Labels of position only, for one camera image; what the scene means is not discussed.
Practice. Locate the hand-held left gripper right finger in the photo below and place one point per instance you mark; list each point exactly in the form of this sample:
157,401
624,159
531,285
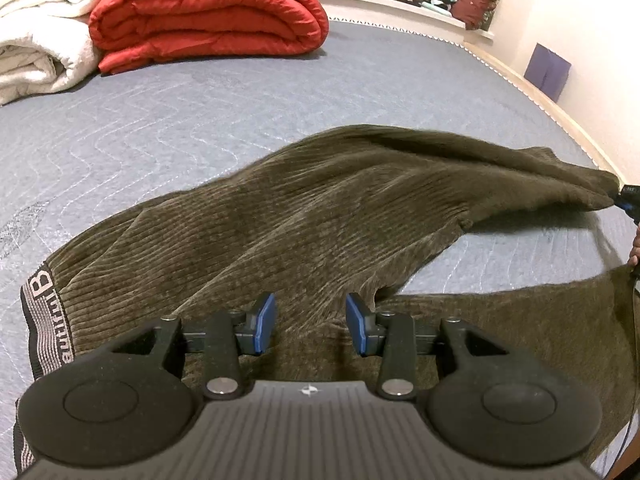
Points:
355,330

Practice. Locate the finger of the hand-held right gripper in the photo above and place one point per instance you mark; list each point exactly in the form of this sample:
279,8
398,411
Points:
627,199

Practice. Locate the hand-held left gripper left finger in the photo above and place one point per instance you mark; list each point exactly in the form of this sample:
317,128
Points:
265,327

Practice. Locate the person's right hand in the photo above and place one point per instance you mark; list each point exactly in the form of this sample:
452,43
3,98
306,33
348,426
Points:
635,252

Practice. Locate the grey quilted bed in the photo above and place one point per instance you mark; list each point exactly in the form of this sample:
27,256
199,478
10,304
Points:
200,125

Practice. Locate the cream window ledge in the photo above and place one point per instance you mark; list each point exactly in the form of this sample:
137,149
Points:
390,10

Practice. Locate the red folded comforter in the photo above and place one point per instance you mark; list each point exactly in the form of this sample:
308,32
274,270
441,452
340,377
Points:
210,15

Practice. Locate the white folded blanket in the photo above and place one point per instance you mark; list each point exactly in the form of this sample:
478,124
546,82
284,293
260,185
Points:
40,35

